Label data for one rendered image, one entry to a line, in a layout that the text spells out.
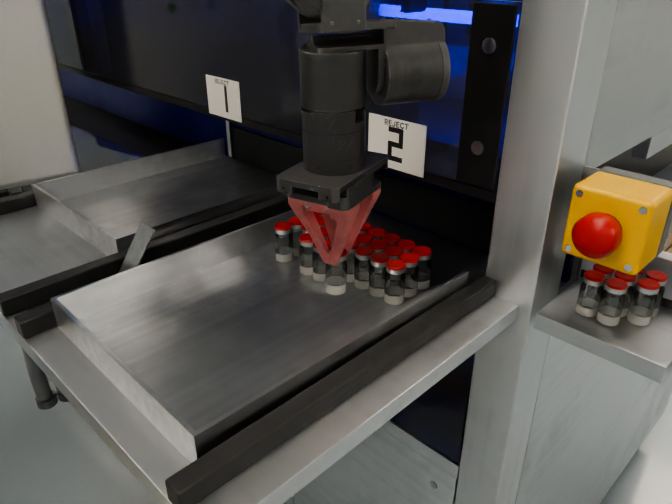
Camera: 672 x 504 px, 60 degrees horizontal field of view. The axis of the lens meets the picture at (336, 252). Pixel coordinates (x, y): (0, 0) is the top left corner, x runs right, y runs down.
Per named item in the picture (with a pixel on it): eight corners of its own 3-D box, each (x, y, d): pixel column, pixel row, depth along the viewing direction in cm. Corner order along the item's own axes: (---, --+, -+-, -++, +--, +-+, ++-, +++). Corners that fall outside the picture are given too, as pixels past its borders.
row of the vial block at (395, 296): (299, 247, 75) (298, 214, 73) (408, 300, 63) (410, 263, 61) (286, 252, 73) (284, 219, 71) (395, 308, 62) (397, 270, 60)
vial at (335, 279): (335, 283, 62) (336, 246, 60) (350, 291, 60) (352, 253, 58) (320, 290, 60) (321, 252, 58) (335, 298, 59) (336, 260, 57)
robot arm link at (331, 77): (290, 32, 50) (308, 41, 45) (365, 27, 52) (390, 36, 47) (294, 112, 53) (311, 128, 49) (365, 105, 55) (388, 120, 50)
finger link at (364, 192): (381, 253, 60) (383, 166, 55) (346, 285, 54) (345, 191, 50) (324, 238, 63) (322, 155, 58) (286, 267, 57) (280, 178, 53)
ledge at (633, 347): (589, 281, 71) (592, 267, 71) (706, 324, 63) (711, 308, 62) (533, 328, 63) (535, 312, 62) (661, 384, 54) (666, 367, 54)
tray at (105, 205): (224, 155, 109) (223, 137, 107) (321, 192, 92) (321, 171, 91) (37, 206, 87) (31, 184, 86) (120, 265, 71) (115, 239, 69)
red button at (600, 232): (581, 240, 56) (590, 201, 54) (624, 254, 53) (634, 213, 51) (563, 253, 53) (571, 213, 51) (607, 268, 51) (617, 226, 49)
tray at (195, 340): (306, 228, 80) (306, 204, 79) (465, 299, 64) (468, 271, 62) (57, 327, 59) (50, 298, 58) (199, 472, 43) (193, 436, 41)
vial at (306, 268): (309, 265, 71) (308, 231, 68) (322, 271, 69) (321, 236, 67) (295, 271, 69) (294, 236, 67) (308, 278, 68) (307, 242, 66)
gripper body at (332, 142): (389, 172, 57) (391, 96, 54) (337, 210, 49) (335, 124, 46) (332, 162, 60) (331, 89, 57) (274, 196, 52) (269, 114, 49)
